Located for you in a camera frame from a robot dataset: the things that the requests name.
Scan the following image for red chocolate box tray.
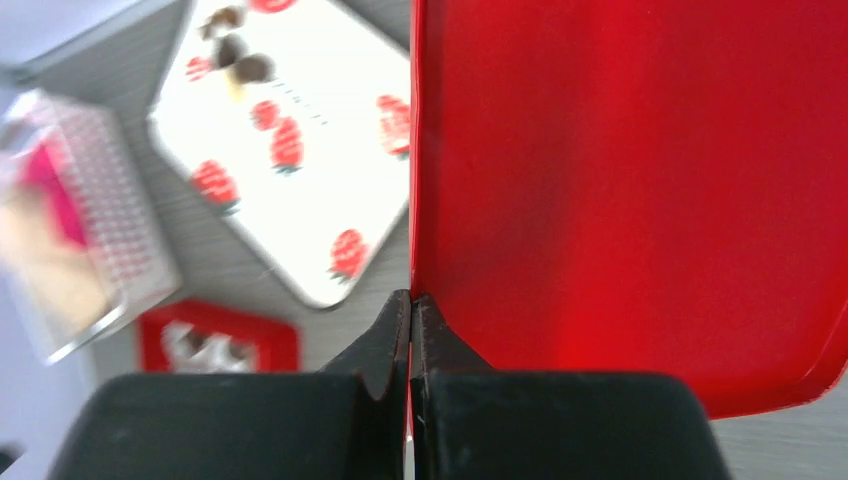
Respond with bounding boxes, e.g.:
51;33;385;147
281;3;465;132
137;299;301;374

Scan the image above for tan paper bag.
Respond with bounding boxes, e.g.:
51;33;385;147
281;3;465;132
1;186;119;352

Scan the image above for white plastic basket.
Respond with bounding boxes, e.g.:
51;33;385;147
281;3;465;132
1;86;180;364

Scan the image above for pink tissue paper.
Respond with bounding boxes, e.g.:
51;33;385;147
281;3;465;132
19;141;88;248

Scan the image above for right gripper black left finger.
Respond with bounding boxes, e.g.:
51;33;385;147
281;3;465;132
50;290;411;480

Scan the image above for strawberry print tray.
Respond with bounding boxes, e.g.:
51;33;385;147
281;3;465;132
148;1;410;308

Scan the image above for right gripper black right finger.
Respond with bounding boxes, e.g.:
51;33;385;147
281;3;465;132
410;295;731;479

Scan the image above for red box lid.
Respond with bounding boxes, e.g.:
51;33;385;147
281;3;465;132
410;1;847;418

